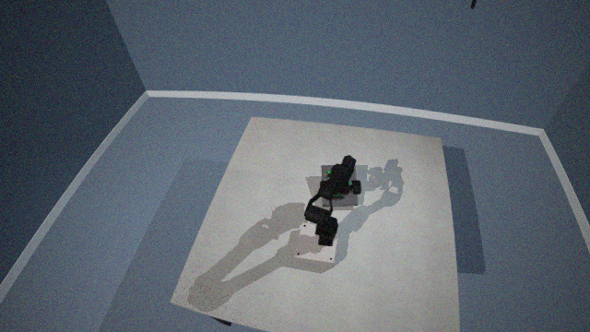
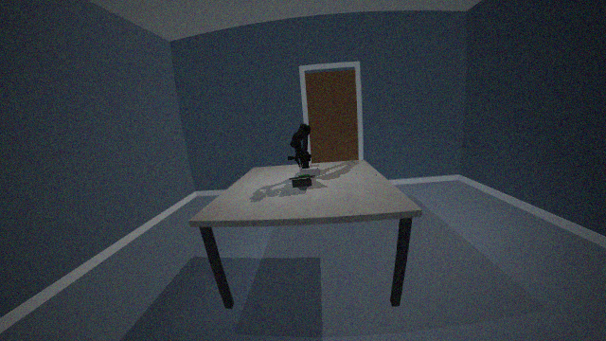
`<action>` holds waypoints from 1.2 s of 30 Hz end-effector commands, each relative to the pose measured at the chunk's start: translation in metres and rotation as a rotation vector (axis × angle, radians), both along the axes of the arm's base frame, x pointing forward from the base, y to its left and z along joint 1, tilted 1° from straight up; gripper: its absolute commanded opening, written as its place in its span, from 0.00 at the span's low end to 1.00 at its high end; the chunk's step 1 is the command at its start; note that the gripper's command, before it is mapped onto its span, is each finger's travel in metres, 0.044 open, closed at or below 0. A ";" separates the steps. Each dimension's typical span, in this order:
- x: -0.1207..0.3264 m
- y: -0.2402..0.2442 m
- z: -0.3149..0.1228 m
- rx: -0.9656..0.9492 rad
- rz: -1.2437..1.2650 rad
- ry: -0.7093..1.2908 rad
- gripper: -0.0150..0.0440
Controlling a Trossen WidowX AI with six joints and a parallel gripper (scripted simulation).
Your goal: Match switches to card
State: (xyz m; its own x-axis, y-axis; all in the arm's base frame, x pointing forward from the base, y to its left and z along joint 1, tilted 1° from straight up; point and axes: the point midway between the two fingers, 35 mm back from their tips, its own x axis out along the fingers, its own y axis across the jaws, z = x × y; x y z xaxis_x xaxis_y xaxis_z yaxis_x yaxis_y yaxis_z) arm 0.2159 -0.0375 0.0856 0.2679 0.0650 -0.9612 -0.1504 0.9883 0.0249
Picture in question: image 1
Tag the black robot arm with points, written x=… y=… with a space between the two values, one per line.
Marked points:
x=327 y=226

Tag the dark grey switch panel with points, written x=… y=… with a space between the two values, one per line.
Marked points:
x=349 y=200

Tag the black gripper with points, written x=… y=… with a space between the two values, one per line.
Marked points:
x=344 y=192

